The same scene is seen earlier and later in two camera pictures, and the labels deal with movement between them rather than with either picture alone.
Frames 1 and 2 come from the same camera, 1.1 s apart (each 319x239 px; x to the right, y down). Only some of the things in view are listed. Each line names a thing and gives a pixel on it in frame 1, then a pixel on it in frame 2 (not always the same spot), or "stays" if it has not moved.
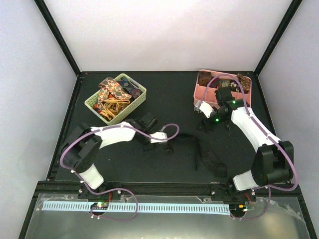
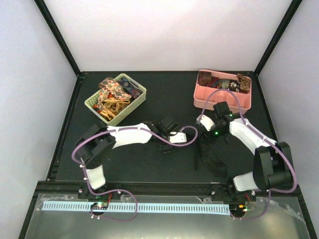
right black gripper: (206, 125) to (208, 139)
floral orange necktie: (111, 89) stays
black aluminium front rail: (211, 189) stays
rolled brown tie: (203, 77) stays
